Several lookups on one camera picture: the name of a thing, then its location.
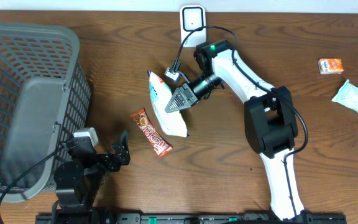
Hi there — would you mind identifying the red brown candy bar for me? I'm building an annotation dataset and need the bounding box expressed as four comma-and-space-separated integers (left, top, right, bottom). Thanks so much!
131, 108, 173, 157

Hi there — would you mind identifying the yellow red snack bag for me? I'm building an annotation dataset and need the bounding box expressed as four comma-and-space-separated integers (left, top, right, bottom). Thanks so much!
147, 71, 188, 138

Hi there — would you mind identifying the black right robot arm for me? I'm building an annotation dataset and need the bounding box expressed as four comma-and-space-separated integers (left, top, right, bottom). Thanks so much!
165, 40, 304, 220

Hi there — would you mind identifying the orange white small box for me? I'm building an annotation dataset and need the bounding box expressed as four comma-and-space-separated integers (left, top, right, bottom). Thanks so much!
318, 58, 344, 75

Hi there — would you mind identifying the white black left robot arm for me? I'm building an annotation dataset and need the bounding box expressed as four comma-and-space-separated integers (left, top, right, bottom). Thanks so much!
52, 128, 131, 224

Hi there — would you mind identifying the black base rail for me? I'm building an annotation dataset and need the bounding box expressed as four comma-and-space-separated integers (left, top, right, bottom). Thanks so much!
35, 212, 348, 224

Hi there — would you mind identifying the grey plastic shopping basket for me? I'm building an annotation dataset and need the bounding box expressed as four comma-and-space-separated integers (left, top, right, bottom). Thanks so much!
0, 22, 91, 203

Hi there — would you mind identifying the light blue wet wipes pack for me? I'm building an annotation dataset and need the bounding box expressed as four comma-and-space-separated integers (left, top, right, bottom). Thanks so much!
331, 80, 358, 113

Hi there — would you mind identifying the white barcode scanner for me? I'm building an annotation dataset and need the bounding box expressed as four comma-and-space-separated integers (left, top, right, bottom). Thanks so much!
180, 5, 207, 48

